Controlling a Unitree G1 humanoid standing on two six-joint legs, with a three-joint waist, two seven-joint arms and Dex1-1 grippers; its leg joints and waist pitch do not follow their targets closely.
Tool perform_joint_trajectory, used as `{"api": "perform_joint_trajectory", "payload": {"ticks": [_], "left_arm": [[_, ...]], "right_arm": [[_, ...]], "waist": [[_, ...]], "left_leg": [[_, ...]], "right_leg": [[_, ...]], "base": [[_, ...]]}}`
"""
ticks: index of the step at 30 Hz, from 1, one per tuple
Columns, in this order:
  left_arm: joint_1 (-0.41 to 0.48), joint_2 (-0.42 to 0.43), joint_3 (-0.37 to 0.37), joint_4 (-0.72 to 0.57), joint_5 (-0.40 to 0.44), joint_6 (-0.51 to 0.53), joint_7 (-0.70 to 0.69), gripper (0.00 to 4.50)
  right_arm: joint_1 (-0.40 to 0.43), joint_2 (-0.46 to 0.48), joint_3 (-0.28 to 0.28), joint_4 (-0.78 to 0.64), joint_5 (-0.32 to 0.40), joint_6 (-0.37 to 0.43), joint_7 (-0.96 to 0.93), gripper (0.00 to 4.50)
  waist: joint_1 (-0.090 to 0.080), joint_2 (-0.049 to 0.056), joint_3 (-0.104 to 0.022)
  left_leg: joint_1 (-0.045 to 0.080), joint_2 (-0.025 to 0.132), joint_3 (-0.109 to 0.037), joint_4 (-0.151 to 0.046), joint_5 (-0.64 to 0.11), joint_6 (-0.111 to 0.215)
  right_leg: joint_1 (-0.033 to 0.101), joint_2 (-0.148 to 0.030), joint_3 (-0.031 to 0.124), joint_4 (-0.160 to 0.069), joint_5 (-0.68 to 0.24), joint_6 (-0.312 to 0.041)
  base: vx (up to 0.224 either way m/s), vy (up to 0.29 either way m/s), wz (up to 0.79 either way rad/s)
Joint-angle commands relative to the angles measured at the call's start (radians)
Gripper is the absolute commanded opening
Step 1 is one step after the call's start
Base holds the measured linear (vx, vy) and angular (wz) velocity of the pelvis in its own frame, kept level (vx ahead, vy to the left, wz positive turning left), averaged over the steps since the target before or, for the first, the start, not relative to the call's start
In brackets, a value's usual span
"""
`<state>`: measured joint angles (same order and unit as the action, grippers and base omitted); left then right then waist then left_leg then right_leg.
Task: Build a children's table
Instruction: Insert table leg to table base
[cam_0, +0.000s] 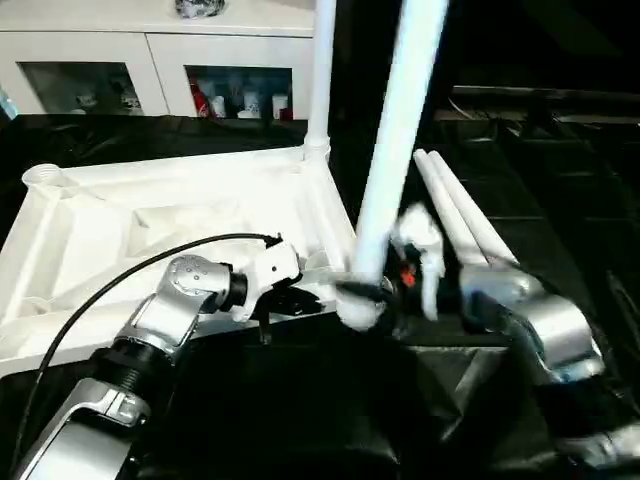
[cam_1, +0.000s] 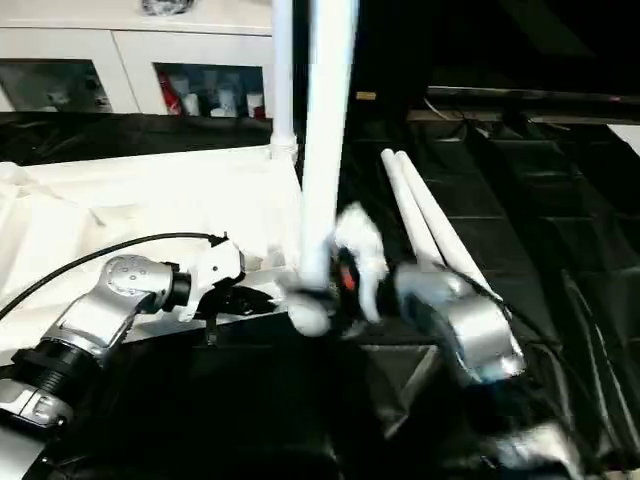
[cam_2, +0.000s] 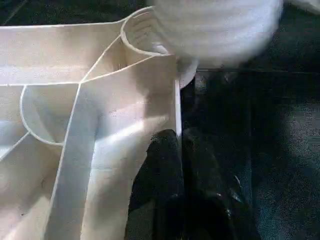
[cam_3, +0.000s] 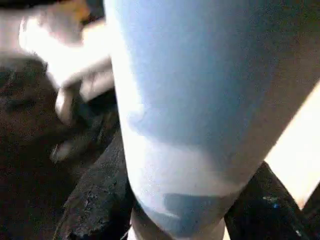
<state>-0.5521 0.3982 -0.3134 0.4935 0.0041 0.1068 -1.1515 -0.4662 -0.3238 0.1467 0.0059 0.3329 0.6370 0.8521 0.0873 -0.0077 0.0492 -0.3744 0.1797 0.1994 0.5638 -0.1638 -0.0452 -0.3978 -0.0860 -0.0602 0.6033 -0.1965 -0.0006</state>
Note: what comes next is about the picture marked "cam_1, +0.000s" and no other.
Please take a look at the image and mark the white plastic table top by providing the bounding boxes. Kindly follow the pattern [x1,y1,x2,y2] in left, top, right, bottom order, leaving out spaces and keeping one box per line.
[0,143,332,351]

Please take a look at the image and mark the white plastic table leg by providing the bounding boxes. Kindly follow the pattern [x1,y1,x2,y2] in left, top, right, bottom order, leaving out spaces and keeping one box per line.
[296,0,362,297]
[379,148,441,269]
[269,0,300,165]
[392,149,504,306]

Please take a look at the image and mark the black glossy mat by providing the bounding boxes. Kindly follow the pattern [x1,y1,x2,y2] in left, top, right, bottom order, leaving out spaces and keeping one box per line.
[0,107,640,480]

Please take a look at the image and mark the red package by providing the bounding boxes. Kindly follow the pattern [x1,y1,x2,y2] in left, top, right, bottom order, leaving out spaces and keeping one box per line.
[160,72,184,116]

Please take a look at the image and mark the black flat monitor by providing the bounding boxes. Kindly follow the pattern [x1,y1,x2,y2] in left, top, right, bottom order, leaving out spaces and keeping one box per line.
[424,0,640,120]

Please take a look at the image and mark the white glass door cabinet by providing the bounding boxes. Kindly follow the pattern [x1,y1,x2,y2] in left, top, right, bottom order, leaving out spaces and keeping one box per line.
[0,0,277,120]

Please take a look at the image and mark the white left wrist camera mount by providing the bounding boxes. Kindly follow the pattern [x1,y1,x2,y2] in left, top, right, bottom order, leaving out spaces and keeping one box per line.
[174,233,247,325]

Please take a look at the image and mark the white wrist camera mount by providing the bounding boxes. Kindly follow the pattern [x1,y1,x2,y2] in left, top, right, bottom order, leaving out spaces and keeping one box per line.
[333,201,392,322]
[174,233,247,325]

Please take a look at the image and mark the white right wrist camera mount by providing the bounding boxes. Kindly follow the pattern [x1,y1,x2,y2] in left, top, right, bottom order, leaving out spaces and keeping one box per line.
[333,201,392,322]

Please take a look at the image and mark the tangled dark cable bundle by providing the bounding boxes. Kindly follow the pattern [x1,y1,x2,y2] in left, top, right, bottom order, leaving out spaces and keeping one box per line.
[140,0,200,16]

